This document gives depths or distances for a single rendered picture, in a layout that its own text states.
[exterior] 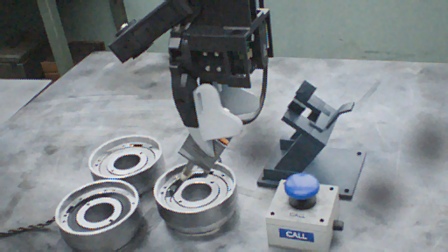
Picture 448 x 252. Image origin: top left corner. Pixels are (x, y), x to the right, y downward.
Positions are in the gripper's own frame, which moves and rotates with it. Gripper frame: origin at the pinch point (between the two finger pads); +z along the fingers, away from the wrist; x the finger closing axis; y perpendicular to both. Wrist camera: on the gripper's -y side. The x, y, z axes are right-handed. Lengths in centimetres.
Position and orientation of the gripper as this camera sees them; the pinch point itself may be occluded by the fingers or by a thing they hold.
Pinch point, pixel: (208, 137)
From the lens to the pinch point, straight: 59.7
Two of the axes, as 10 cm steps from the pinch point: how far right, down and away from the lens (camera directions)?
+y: 9.1, 1.0, -4.0
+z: 1.3, 8.5, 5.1
